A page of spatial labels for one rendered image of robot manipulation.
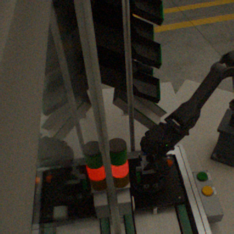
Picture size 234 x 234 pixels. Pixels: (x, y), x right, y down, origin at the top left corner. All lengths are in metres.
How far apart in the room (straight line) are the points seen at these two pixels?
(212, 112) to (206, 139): 0.21
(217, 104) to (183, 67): 1.81
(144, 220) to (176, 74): 2.41
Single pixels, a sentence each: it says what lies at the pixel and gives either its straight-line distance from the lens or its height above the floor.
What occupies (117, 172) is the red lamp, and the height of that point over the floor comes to 1.34.
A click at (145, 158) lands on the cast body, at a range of 1.13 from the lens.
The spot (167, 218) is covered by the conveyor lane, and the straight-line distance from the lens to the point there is 1.21.
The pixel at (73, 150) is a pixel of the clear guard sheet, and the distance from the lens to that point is 0.16.
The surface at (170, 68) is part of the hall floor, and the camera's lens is 3.50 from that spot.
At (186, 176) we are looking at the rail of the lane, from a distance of 1.27.
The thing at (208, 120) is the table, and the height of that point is 0.86.
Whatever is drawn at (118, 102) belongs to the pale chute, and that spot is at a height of 1.19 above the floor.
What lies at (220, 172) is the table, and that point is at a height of 0.86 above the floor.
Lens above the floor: 1.98
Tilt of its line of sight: 49 degrees down
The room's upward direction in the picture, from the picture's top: 1 degrees counter-clockwise
